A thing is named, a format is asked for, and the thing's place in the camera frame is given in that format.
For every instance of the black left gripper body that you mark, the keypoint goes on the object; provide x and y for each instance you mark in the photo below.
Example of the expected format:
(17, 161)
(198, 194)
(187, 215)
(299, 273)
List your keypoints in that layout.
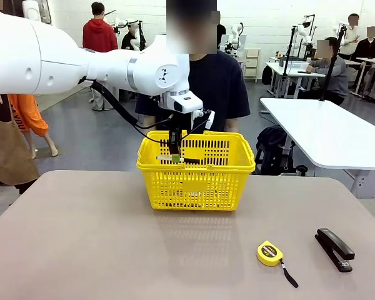
(175, 140)

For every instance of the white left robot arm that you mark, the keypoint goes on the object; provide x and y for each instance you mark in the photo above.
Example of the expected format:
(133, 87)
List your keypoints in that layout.
(50, 56)

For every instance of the person's right forearm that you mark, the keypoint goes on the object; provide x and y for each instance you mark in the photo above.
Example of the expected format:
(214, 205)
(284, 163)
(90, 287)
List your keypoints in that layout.
(149, 122)

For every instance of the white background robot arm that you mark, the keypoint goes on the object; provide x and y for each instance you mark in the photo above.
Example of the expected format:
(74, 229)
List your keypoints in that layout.
(304, 34)
(237, 34)
(122, 22)

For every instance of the yellow plastic shopping basket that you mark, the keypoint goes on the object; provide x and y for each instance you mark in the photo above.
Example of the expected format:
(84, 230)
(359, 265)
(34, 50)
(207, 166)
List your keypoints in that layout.
(195, 187)

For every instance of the person in navy t-shirt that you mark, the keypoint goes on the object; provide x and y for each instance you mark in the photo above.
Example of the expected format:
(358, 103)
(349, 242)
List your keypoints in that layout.
(218, 84)

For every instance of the person in black jacket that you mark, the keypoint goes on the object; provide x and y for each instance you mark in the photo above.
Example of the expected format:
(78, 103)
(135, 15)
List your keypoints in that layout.
(128, 39)

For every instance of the person in red hoodie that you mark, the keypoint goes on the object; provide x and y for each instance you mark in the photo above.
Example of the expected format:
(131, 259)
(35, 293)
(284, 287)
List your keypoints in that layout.
(98, 34)

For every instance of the person in orange trousers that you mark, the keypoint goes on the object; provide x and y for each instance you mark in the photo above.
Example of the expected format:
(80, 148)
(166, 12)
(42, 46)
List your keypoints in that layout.
(28, 115)

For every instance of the seated person in grey sweater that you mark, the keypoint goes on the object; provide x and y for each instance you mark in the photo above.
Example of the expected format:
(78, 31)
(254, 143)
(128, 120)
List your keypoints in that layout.
(337, 75)

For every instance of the standing person in white shirt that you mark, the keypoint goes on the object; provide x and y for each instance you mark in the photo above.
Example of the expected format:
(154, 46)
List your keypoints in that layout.
(350, 37)

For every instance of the person in black sweater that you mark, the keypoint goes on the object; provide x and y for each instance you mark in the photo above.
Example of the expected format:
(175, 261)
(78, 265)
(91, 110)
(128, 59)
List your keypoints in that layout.
(367, 48)

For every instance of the black backpack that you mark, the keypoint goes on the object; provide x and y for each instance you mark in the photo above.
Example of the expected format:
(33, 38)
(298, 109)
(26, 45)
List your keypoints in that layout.
(272, 147)

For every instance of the white drawer cabinet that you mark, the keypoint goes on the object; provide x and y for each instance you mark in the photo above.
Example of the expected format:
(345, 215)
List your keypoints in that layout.
(252, 62)

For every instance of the yellow tape measure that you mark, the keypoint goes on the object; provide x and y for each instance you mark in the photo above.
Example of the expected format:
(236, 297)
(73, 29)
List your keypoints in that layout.
(269, 253)

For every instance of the white background desk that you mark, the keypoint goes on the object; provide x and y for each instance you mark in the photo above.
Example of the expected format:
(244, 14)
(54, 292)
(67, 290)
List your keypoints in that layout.
(293, 72)

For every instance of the black tripod pole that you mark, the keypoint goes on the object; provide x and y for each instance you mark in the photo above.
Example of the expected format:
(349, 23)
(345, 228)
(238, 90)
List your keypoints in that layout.
(287, 59)
(331, 65)

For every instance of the large white table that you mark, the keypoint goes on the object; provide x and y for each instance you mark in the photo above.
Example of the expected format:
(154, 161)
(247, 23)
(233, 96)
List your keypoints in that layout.
(325, 134)

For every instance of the black stapler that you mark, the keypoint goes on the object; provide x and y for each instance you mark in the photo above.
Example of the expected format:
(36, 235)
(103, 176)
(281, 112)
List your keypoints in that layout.
(335, 248)

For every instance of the white tower air conditioner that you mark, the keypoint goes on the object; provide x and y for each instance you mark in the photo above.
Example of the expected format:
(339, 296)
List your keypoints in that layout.
(32, 7)

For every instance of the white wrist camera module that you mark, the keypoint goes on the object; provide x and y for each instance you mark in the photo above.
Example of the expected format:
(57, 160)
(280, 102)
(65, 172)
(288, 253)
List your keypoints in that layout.
(210, 120)

